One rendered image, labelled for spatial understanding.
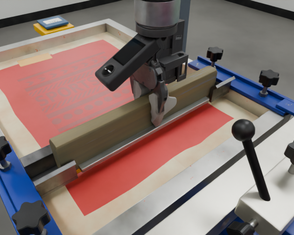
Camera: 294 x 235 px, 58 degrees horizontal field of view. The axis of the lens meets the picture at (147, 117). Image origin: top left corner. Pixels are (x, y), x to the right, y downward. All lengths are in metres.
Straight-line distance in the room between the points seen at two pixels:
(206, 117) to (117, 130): 0.25
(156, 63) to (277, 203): 0.29
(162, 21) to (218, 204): 0.29
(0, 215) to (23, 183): 1.28
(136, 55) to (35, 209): 0.27
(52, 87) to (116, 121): 0.35
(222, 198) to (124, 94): 0.43
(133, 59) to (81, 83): 0.38
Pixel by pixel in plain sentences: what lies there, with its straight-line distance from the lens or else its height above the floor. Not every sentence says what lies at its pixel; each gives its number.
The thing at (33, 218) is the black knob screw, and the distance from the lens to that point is 0.39.
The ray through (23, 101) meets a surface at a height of 0.96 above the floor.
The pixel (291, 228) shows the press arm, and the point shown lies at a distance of 0.42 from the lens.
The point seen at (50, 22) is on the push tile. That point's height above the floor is 0.97.
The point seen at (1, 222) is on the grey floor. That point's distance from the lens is 1.76.
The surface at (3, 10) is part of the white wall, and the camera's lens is 4.26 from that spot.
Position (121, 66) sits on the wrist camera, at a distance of 0.45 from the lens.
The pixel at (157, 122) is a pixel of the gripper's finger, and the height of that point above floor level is 1.01.
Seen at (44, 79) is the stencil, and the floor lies 0.96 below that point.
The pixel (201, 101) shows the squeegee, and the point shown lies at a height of 1.00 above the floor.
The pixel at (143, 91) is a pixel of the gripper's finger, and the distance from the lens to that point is 0.54.
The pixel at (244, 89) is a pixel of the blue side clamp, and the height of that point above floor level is 1.00.
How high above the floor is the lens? 1.37
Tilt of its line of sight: 40 degrees down
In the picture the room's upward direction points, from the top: straight up
